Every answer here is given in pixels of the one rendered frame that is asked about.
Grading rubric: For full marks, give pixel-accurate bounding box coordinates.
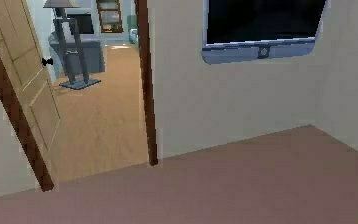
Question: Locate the black television set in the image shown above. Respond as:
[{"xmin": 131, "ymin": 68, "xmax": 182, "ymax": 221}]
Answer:
[{"xmin": 66, "ymin": 13, "xmax": 95, "ymax": 36}]

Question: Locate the grey sofa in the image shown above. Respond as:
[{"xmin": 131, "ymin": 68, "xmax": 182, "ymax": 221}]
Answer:
[{"xmin": 48, "ymin": 31, "xmax": 106, "ymax": 78}]

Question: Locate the grey floor lamp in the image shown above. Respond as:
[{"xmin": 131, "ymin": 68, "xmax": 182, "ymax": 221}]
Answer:
[{"xmin": 42, "ymin": 0, "xmax": 102, "ymax": 91}]

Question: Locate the brown wooden shelf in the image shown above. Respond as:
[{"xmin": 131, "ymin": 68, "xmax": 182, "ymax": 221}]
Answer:
[{"xmin": 95, "ymin": 0, "xmax": 124, "ymax": 34}]

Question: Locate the light wooden room door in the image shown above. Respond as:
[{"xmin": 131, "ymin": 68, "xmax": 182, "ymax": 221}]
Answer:
[{"xmin": 0, "ymin": 0, "xmax": 62, "ymax": 184}]

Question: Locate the brown wooden door frame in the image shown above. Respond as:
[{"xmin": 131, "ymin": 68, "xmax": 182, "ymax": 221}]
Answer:
[{"xmin": 0, "ymin": 0, "xmax": 159, "ymax": 193}]

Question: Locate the grey framed wall television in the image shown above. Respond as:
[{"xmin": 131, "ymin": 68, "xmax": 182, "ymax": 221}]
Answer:
[{"xmin": 201, "ymin": 0, "xmax": 328, "ymax": 65}]

